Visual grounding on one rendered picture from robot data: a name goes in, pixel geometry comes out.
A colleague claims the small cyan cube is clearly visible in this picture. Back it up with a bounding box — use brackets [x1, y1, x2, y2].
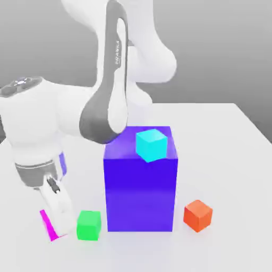
[135, 129, 168, 164]

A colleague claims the large blue box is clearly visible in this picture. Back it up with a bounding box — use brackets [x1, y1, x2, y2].
[103, 125, 179, 233]

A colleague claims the small orange cube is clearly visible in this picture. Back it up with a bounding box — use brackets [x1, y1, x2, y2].
[183, 199, 214, 233]

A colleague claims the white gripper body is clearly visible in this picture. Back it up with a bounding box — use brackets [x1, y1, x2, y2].
[39, 173, 74, 236]

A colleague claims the small green cube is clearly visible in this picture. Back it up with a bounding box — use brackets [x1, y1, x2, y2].
[76, 210, 102, 241]

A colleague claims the small magenta cube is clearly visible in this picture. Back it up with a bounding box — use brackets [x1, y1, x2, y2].
[39, 209, 69, 242]

